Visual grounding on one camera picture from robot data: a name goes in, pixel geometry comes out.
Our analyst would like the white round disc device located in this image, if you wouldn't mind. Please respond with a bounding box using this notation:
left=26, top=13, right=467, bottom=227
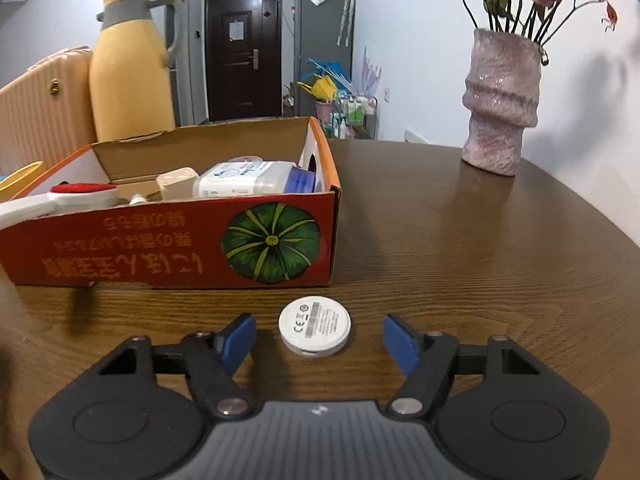
left=278, top=296, right=352, bottom=359

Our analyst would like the clear jar blue lid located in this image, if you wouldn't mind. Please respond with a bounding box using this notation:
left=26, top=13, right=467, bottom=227
left=193, top=160, right=316, bottom=198

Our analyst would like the beige square charger plug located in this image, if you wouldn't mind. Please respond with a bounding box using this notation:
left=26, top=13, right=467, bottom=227
left=156, top=167, right=198, bottom=202

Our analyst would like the white bottle cap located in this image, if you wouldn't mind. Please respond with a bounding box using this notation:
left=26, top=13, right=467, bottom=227
left=227, top=155, right=264, bottom=164

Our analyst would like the red white lint brush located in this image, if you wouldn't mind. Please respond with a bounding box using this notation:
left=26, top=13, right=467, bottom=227
left=0, top=183, right=119, bottom=230

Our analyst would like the white small spray bottle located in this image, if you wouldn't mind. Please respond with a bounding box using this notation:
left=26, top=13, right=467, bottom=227
left=129, top=194, right=149, bottom=206

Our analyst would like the red cardboard pumpkin box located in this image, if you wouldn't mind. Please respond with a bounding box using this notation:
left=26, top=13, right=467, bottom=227
left=1, top=117, right=341, bottom=289

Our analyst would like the yellow watering can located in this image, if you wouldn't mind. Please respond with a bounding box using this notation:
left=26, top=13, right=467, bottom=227
left=297, top=75, right=337, bottom=103

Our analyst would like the yellow thermos jug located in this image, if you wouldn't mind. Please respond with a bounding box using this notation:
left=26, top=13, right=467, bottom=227
left=89, top=0, right=186, bottom=142

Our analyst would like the pink textured vase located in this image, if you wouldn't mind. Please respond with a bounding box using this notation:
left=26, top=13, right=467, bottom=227
left=462, top=28, right=541, bottom=177

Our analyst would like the yellow ceramic mug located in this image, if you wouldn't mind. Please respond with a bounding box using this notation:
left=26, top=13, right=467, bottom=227
left=0, top=160, right=46, bottom=203

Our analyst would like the pink ribbed small suitcase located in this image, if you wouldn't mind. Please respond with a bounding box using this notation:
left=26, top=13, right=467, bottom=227
left=0, top=46, right=96, bottom=174

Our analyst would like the dark brown door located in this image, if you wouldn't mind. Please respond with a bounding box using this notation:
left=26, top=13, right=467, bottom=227
left=204, top=0, right=282, bottom=122

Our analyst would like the grey refrigerator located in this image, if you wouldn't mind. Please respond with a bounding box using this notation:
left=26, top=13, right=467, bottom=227
left=293, top=0, right=352, bottom=116

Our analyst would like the white board against wall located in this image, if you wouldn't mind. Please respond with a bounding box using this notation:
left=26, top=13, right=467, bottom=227
left=404, top=128, right=428, bottom=144

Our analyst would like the wire storage cart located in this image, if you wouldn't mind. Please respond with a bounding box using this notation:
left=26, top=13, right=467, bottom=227
left=328, top=96, right=378, bottom=140

